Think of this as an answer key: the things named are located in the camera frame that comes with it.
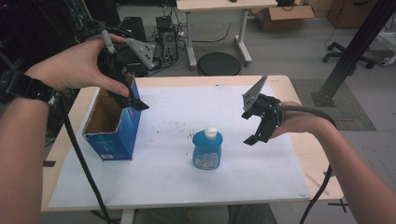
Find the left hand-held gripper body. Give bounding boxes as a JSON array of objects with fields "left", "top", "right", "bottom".
[{"left": 94, "top": 28, "right": 157, "bottom": 98}]

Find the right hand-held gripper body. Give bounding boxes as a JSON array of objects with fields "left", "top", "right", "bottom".
[{"left": 241, "top": 74, "right": 285, "bottom": 145}]

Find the blue cardboard box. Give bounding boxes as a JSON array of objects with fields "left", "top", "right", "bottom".
[{"left": 81, "top": 74, "right": 143, "bottom": 162}]

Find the blue bottle with white cap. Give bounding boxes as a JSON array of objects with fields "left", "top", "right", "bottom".
[{"left": 191, "top": 126, "right": 224, "bottom": 171}]

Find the person's right hand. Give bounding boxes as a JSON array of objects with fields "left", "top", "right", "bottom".
[{"left": 269, "top": 100, "right": 331, "bottom": 140}]

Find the person's left hand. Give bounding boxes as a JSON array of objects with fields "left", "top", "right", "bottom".
[{"left": 24, "top": 33, "right": 131, "bottom": 98}]

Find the black round stool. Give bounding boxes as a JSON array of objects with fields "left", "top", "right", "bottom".
[{"left": 196, "top": 51, "right": 243, "bottom": 77}]

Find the black computer tower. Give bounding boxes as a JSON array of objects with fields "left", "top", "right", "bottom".
[{"left": 155, "top": 15, "right": 180, "bottom": 63}]

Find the white table mat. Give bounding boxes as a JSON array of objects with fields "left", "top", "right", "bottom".
[{"left": 48, "top": 85, "right": 312, "bottom": 209}]

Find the grey floor mat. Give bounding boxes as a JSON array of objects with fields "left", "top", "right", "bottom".
[{"left": 290, "top": 78, "right": 377, "bottom": 132}]

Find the open brown cardboard box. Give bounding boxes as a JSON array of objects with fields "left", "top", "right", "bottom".
[{"left": 249, "top": 4, "right": 316, "bottom": 33}]

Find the black office chair base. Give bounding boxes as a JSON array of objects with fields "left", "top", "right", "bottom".
[{"left": 321, "top": 41, "right": 378, "bottom": 70}]

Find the black tape cross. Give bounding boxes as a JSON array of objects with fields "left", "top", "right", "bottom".
[{"left": 327, "top": 199, "right": 349, "bottom": 215}]

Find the white desk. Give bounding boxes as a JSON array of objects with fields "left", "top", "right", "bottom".
[{"left": 176, "top": 0, "right": 278, "bottom": 71}]

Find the black metal stand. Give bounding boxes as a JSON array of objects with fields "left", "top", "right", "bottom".
[{"left": 310, "top": 0, "right": 396, "bottom": 108}]

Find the brown wooden cabinet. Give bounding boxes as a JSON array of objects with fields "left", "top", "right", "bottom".
[{"left": 327, "top": 0, "right": 380, "bottom": 31}]

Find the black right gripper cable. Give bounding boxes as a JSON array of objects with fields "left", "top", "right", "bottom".
[{"left": 281, "top": 105, "right": 340, "bottom": 224}]

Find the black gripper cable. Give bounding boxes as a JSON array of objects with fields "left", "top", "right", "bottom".
[
  {"left": 57, "top": 92, "right": 114, "bottom": 224},
  {"left": 281, "top": 105, "right": 340, "bottom": 224}
]

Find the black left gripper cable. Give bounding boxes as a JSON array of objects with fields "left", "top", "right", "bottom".
[{"left": 57, "top": 92, "right": 114, "bottom": 224}]

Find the black wrist strap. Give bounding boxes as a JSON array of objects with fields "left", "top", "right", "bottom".
[{"left": 0, "top": 69, "right": 56, "bottom": 105}]

